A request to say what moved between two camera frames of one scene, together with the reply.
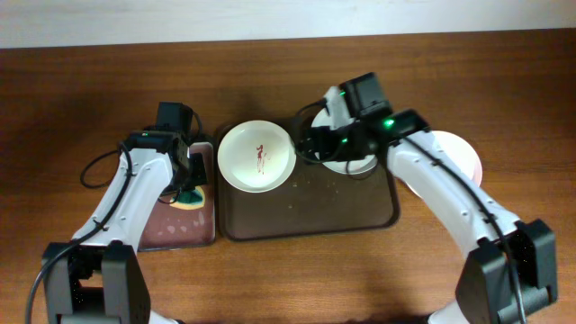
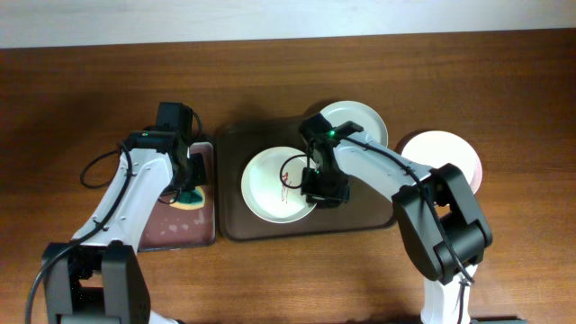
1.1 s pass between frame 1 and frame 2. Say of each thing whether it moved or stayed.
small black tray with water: stayed
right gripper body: moved
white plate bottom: stayed
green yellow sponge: stayed
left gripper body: stayed
